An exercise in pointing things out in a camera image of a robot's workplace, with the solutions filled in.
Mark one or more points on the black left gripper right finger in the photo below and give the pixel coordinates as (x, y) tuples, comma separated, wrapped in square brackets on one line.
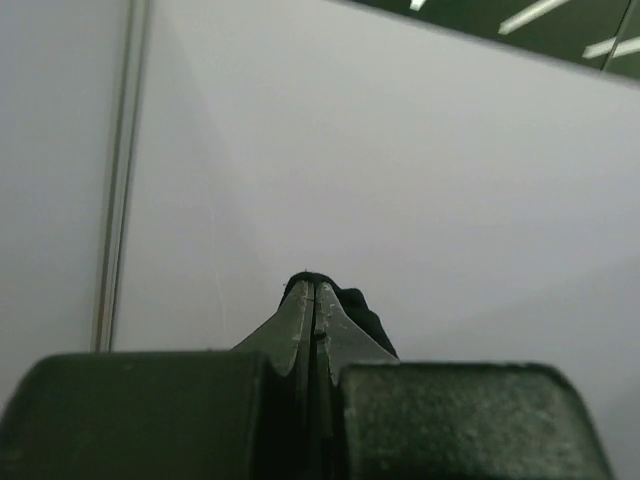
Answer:
[(337, 342)]

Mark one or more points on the black t-shirt with blue logo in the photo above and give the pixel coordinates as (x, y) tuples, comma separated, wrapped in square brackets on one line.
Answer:
[(354, 305)]

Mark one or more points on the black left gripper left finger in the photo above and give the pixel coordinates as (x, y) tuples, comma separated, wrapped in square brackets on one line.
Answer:
[(283, 341)]

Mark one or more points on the aluminium frame post left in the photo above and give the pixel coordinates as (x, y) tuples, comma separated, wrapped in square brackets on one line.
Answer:
[(121, 157)]

